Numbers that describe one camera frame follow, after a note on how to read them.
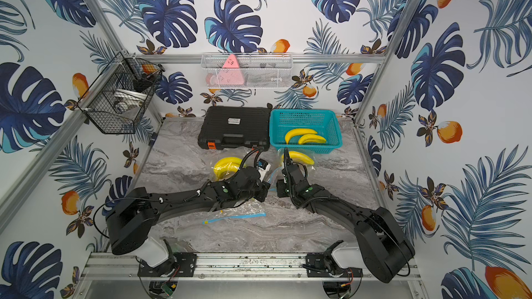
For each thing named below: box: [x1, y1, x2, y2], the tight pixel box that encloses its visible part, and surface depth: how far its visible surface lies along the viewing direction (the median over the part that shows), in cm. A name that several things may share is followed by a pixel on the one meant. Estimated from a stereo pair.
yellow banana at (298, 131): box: [284, 128, 318, 145], surface depth 115 cm
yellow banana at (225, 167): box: [213, 157, 243, 181], surface depth 94 cm
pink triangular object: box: [206, 53, 244, 86], surface depth 92 cm
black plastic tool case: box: [197, 105, 271, 151], surface depth 112 cm
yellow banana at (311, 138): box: [298, 134, 327, 145], surface depth 109 cm
